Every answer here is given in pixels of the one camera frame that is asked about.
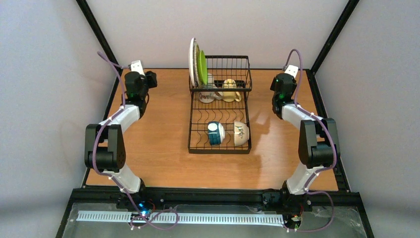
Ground blue striped white plate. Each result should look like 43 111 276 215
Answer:
188 38 198 88

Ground green plate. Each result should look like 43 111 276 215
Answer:
197 50 208 85

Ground woven bamboo tray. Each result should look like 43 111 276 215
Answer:
193 40 202 88

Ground yellow handled white mug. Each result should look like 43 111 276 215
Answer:
222 79 242 102

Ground tall seashell mug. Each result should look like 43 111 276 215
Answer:
199 73 223 104

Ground black wire dish rack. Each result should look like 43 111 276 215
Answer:
187 55 253 154

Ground white bowl with dark base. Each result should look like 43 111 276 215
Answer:
208 121 225 146

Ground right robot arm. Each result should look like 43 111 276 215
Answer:
270 73 339 195

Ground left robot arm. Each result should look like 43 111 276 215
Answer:
84 71 158 193

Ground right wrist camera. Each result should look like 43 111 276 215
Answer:
284 65 299 79

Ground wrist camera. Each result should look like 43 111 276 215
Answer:
129 60 145 76
284 65 299 79

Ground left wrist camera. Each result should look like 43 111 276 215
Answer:
129 60 145 76

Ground left black corner post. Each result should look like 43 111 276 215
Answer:
76 0 118 63

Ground black corner post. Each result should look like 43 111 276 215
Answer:
311 0 359 75
76 0 118 63

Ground right black corner post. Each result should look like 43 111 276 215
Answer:
311 0 359 75

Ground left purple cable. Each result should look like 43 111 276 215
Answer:
92 51 180 231

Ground black aluminium base frame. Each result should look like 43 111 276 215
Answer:
62 185 375 238

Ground white slotted cable duct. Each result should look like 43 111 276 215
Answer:
75 211 284 226

